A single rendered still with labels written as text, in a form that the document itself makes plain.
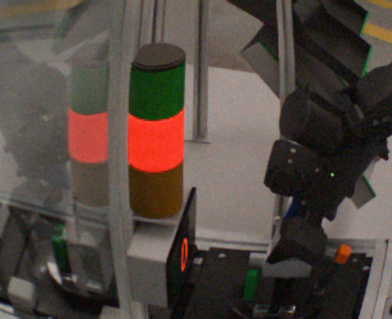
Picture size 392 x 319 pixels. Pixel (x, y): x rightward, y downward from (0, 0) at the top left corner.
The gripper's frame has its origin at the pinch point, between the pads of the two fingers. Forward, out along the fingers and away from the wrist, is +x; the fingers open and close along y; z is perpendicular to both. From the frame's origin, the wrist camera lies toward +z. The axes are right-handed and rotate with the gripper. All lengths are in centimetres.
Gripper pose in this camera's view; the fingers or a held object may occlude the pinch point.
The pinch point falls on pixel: (289, 233)
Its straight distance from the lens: 132.4
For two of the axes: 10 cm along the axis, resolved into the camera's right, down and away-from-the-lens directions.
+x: -5.2, 6.4, 5.6
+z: -8.3, -5.3, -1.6
